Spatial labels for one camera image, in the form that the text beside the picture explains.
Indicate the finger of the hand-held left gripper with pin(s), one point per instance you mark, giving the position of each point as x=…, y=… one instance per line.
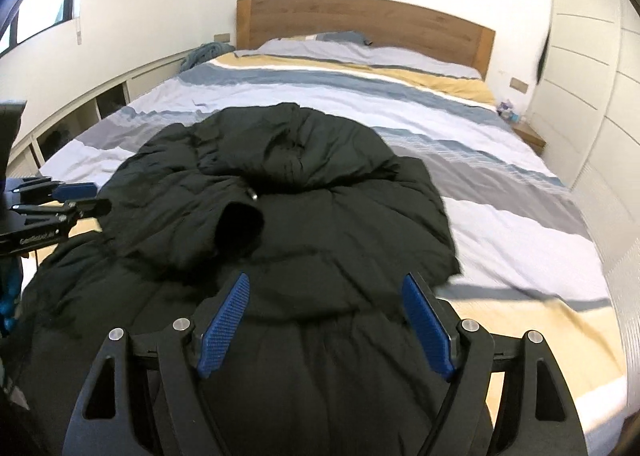
x=75, y=191
x=75, y=210

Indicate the white wardrobe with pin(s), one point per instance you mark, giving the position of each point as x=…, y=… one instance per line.
x=590, y=86

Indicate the light blue pillow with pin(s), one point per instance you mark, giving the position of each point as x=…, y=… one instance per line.
x=400, y=56

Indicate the crumpled blue blanket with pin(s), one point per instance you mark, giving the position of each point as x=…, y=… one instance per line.
x=205, y=56

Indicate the dark blue pillow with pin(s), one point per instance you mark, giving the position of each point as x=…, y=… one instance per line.
x=345, y=37

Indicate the small items on nightstand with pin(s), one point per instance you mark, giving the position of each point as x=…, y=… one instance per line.
x=510, y=111

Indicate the black puffer coat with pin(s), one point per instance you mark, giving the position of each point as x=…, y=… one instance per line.
x=300, y=216

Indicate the wooden headboard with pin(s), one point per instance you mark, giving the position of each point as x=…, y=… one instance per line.
x=375, y=21

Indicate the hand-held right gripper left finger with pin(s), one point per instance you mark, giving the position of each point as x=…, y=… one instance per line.
x=222, y=321

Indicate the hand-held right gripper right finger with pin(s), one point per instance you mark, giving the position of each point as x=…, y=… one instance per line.
x=430, y=326

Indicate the wall switch panel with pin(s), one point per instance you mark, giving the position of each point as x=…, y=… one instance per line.
x=222, y=37
x=518, y=85

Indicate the wooden nightstand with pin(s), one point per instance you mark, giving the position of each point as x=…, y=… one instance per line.
x=530, y=136

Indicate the bed with striped cover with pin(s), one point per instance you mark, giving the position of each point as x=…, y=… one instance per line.
x=500, y=196

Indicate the person's blue clothing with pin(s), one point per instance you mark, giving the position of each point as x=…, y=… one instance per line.
x=9, y=291

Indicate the low white shelf unit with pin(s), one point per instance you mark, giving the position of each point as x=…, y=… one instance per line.
x=100, y=101

